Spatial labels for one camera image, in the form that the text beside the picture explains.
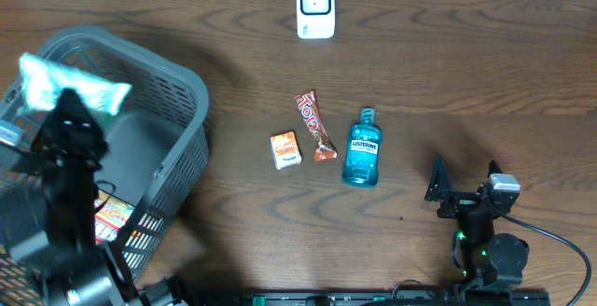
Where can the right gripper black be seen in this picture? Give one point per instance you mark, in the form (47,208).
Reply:
(459,201)

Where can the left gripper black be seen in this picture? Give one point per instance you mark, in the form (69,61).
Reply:
(73,149)

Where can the mint white snack packet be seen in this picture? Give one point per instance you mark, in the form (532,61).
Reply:
(43,81)

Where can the grey plastic shopping basket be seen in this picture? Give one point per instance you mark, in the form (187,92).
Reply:
(157,145)

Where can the blue Listerine mouthwash bottle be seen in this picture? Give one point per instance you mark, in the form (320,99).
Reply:
(363,150)

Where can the red Top chocolate bar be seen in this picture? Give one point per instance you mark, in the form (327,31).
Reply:
(309,109)

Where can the small orange snack box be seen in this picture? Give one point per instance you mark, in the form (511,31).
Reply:
(285,150)

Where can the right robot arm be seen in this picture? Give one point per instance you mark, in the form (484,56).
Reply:
(489,260)

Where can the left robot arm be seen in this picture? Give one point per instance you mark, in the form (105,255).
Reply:
(51,228)

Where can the white barcode scanner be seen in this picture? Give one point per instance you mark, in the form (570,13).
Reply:
(316,19)

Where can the yellow red noodle packet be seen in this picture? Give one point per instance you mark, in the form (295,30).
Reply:
(111,217)

